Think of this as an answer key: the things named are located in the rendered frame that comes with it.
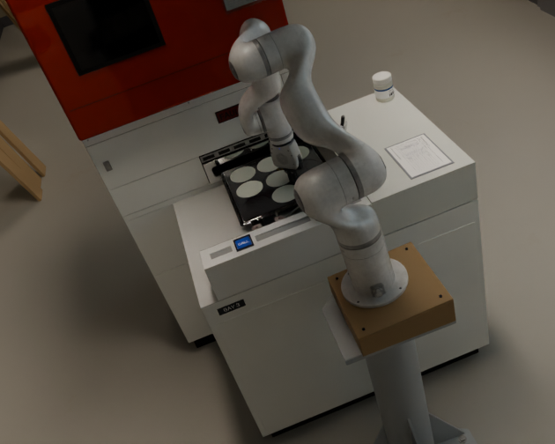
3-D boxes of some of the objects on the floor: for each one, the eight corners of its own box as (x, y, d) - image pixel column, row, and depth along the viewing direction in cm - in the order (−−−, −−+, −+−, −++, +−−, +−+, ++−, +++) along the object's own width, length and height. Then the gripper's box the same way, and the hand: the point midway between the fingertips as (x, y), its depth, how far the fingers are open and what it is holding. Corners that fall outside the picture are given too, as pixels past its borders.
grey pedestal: (522, 521, 205) (517, 365, 155) (396, 573, 203) (350, 431, 153) (449, 399, 246) (426, 243, 196) (344, 440, 243) (292, 294, 194)
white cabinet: (233, 338, 299) (172, 204, 249) (420, 263, 305) (397, 118, 255) (269, 452, 248) (200, 313, 198) (492, 359, 254) (480, 202, 205)
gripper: (305, 133, 213) (316, 176, 224) (269, 129, 221) (282, 171, 232) (293, 145, 208) (307, 189, 219) (257, 141, 217) (271, 183, 228)
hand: (292, 175), depth 224 cm, fingers closed
